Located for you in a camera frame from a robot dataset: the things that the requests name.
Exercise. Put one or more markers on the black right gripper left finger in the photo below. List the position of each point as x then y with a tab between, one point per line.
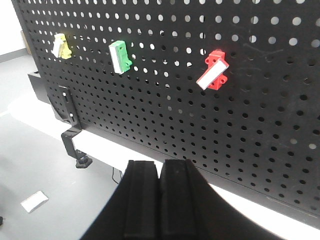
132	211

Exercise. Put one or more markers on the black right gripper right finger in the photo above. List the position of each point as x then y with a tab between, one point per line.
191	210

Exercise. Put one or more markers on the red toggle switch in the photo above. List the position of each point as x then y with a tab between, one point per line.
213	78

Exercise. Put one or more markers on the yellow toggle switch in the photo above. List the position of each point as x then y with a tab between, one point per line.
60	47

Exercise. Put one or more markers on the white standing desk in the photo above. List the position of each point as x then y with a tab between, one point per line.
116	153

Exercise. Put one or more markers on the left black pegboard clamp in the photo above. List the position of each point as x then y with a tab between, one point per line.
82	161

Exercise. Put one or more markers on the black perforated pegboard panel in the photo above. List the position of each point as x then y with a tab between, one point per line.
258	136

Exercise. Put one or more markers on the black electronics box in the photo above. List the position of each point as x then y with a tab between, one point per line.
40	91

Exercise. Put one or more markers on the green toggle switch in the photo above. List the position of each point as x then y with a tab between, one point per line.
119	56

